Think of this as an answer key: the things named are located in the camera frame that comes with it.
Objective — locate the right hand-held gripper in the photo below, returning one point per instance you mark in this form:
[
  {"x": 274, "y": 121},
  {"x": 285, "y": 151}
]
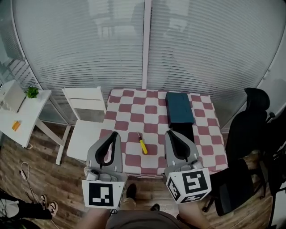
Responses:
[{"x": 193, "y": 183}]

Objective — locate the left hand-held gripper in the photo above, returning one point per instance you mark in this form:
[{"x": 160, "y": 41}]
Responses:
[{"x": 100, "y": 193}]

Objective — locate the teal box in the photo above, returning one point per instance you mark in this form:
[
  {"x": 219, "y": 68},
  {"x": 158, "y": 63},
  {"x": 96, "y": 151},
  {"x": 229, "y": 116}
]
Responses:
[{"x": 179, "y": 107}]

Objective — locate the person's right forearm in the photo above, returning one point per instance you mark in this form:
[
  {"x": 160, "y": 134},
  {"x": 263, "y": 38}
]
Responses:
[{"x": 192, "y": 214}]

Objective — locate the person's left forearm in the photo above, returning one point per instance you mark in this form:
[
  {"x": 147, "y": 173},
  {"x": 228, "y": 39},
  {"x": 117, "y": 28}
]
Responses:
[{"x": 93, "y": 219}]

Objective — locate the white wooden chair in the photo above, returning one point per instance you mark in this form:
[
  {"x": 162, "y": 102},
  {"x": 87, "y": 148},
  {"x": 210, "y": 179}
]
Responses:
[{"x": 87, "y": 136}]

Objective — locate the person's left shoe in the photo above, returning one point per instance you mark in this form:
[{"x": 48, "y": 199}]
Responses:
[{"x": 131, "y": 191}]

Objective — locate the person's shoe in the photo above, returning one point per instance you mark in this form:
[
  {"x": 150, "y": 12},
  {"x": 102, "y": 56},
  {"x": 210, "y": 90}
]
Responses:
[
  {"x": 43, "y": 199},
  {"x": 155, "y": 207},
  {"x": 53, "y": 208},
  {"x": 131, "y": 191}
]

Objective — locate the person's right shoe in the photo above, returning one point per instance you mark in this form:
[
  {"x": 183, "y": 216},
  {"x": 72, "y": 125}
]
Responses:
[{"x": 155, "y": 207}]

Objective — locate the black office chair with headrest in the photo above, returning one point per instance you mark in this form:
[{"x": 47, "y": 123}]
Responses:
[{"x": 245, "y": 134}]

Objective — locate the person's grey shirt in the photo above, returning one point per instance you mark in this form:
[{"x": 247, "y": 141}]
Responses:
[{"x": 143, "y": 220}]

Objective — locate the white desk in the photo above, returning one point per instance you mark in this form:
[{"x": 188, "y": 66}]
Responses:
[{"x": 22, "y": 120}]

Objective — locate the small orange item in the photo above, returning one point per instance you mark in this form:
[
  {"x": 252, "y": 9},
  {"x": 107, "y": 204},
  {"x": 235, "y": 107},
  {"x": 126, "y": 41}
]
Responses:
[{"x": 16, "y": 125}]

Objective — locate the small green potted plant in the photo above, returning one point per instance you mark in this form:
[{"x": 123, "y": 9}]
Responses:
[{"x": 32, "y": 92}]

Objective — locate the white laptop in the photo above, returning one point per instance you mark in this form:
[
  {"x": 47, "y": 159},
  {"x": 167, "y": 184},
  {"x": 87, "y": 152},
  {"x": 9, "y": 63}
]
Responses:
[{"x": 14, "y": 98}]

